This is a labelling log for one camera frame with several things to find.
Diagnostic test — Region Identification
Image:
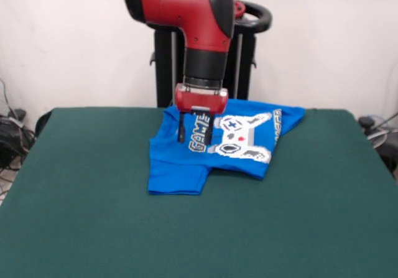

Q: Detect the dark green table cloth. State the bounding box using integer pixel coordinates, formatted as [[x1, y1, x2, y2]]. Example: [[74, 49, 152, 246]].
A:
[[0, 106, 398, 278]]

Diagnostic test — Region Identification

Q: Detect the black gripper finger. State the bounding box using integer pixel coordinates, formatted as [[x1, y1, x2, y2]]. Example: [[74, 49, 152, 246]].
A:
[[177, 112, 187, 144], [205, 113, 215, 146]]

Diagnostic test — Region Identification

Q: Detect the blue printed t-shirt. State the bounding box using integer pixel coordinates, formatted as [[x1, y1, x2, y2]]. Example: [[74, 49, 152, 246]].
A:
[[147, 98, 306, 197]]

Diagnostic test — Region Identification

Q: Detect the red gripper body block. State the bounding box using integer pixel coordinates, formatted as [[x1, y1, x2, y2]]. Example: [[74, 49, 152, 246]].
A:
[[174, 83, 229, 116]]

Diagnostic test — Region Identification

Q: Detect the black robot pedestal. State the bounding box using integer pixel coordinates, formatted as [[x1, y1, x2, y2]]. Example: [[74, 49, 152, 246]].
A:
[[149, 0, 273, 108]]

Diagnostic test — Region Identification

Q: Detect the black cable tangle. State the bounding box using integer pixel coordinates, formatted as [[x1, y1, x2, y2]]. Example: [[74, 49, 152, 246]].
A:
[[0, 78, 37, 170], [357, 112, 398, 175]]

